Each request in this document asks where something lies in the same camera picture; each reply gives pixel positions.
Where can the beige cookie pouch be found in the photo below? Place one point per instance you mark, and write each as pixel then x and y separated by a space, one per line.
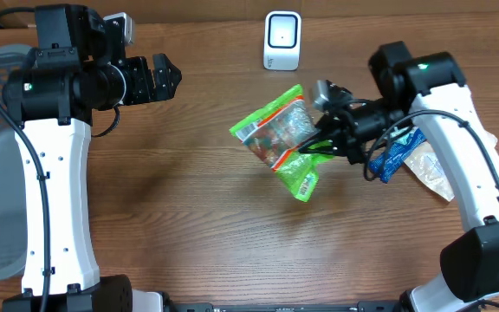
pixel 417 153

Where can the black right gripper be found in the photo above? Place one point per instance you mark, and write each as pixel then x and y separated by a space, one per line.
pixel 342 133

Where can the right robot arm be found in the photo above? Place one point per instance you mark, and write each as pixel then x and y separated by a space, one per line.
pixel 431 93

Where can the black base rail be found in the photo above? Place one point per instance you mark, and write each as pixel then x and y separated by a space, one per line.
pixel 362 306

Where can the green Haribo candy bag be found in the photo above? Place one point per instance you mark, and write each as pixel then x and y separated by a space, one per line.
pixel 275 132

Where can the blue snack packet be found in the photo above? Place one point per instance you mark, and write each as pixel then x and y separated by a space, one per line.
pixel 397 156

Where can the white barcode scanner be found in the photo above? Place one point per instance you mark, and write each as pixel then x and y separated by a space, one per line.
pixel 282 41

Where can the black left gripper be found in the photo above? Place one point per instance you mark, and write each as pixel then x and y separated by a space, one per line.
pixel 145 90

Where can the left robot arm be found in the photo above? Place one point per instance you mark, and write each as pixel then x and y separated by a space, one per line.
pixel 80 66

